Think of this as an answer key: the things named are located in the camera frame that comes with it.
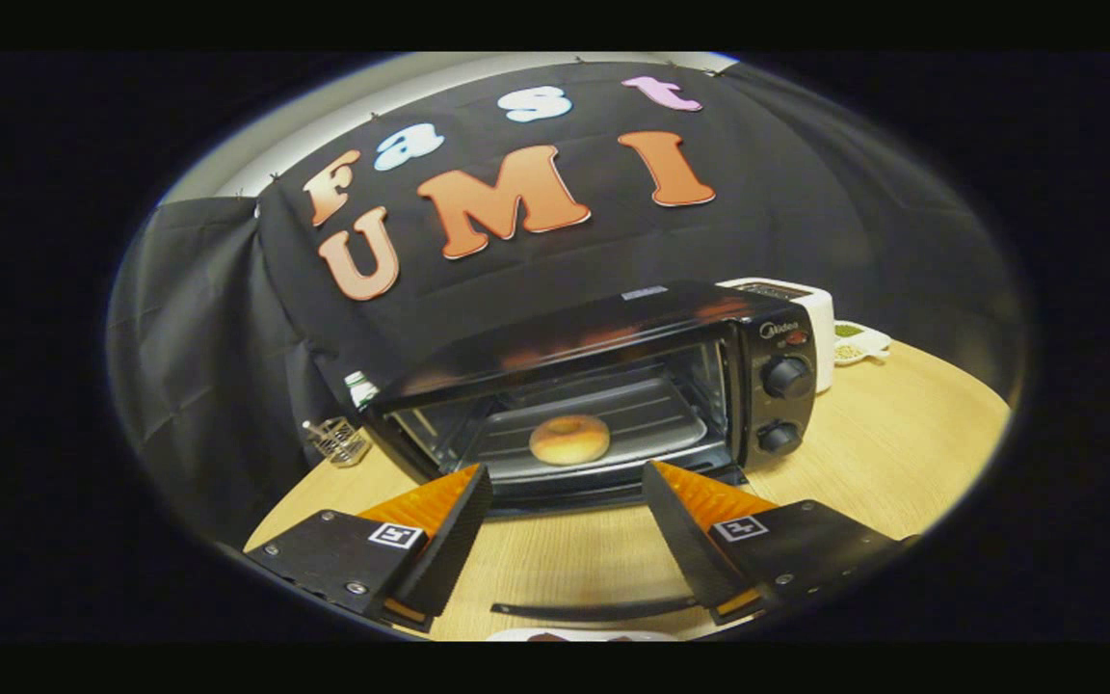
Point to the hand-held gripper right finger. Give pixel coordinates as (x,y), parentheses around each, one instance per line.
(685,545)

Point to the white divided dish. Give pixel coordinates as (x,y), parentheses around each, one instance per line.
(861,342)

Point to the black toaster oven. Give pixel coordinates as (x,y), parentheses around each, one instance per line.
(777,405)

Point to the golden bagel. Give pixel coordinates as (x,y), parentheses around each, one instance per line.
(547,445)

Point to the white box-shaped appliance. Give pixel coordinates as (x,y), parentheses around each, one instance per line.
(817,318)

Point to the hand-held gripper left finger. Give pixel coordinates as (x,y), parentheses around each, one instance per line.
(449,545)

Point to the white plate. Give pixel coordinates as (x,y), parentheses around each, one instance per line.
(516,635)

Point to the small white bottle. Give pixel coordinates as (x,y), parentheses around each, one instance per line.
(360,389)

